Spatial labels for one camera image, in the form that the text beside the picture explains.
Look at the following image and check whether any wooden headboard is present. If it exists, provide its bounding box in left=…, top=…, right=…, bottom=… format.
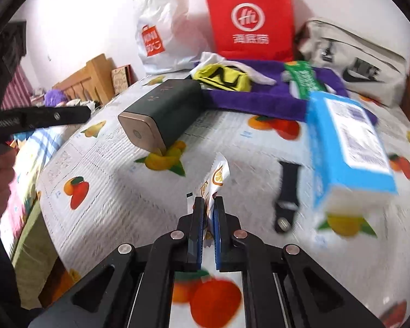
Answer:
left=52, top=53, right=115, bottom=105

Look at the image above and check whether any white Miniso plastic bag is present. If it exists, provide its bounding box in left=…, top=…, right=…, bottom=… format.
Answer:
left=134, top=0, right=210, bottom=75

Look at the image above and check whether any yellow mesh pouch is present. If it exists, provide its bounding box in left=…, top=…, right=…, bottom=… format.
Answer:
left=192, top=64, right=252, bottom=92

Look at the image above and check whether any purple plush toy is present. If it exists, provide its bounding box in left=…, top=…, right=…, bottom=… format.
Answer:
left=44, top=89, right=69, bottom=107

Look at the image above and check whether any black watch strap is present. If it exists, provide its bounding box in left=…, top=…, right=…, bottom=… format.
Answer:
left=272, top=160, right=302, bottom=235

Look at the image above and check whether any fruit print snack packet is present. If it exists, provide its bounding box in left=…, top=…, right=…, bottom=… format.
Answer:
left=198, top=153, right=230, bottom=246

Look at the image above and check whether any green blanket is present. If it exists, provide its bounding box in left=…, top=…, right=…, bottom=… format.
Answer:
left=12, top=200, right=57, bottom=309

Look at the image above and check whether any red Haidilao paper bag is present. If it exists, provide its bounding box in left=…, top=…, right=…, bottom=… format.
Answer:
left=206, top=0, right=295, bottom=62

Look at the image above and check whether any grey Nike waist bag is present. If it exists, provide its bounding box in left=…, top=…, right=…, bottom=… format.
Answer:
left=298, top=18, right=407, bottom=107

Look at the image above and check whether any patterned brown notebook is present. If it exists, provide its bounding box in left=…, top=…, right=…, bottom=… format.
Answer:
left=111, top=65, right=134, bottom=95

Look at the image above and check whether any green wet wipe packet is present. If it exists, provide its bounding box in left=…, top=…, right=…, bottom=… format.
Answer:
left=281, top=61, right=327, bottom=100

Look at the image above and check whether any blue tissue pack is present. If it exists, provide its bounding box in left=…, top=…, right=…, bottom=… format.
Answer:
left=306, top=91, right=397, bottom=216

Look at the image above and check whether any dark green box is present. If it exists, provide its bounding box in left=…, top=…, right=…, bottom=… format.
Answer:
left=118, top=79, right=205, bottom=153

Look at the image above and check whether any purple fleece cloth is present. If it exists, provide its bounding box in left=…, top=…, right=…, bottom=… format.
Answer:
left=194, top=58, right=379, bottom=125

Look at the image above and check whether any fruit print tablecloth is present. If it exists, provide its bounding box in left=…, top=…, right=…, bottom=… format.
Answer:
left=36, top=78, right=410, bottom=327

